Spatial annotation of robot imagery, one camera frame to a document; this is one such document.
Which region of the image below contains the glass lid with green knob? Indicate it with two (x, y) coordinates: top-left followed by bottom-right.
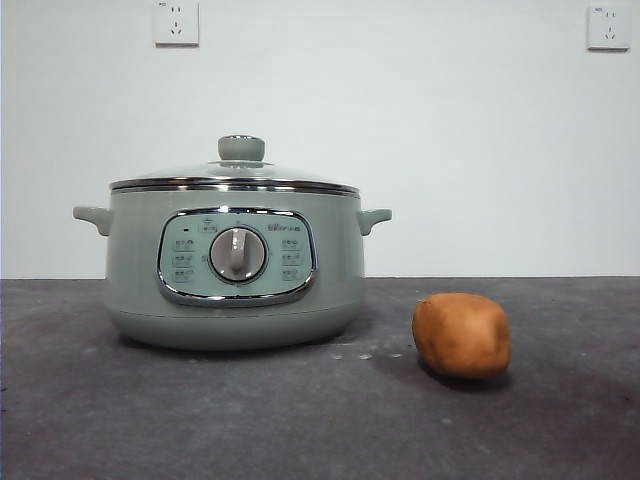
(109, 133), (360, 194)

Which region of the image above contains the brown potato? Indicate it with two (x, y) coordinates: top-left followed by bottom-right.
(411, 292), (513, 380)

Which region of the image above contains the pale green electric cooking pot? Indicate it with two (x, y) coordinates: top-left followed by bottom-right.
(72, 188), (393, 352)

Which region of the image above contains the white wall socket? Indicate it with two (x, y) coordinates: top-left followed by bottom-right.
(586, 5), (632, 52)
(153, 0), (201, 49)

